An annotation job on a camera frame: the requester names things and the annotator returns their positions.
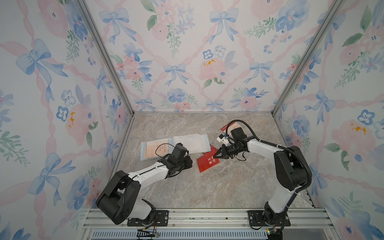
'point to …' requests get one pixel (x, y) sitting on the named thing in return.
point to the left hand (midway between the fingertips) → (193, 161)
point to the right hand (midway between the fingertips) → (215, 156)
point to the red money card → (210, 154)
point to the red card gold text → (207, 160)
